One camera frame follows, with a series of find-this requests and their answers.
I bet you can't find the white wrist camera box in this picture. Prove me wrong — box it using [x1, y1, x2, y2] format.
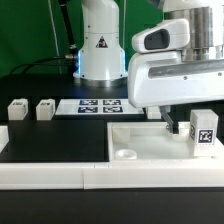
[132, 18, 190, 54]

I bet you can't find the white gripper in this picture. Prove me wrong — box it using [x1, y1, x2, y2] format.
[128, 51, 224, 134]

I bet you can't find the white square table top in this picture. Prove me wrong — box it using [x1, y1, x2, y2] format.
[107, 122, 224, 162]

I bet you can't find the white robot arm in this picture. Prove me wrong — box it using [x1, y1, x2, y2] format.
[73, 0, 224, 119]

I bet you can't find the white U-shaped obstacle fence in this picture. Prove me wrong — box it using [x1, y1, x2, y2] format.
[0, 124, 224, 191]

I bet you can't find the white marker base plate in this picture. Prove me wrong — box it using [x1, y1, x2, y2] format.
[56, 99, 143, 115]

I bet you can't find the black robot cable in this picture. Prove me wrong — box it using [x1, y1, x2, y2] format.
[9, 0, 80, 76]

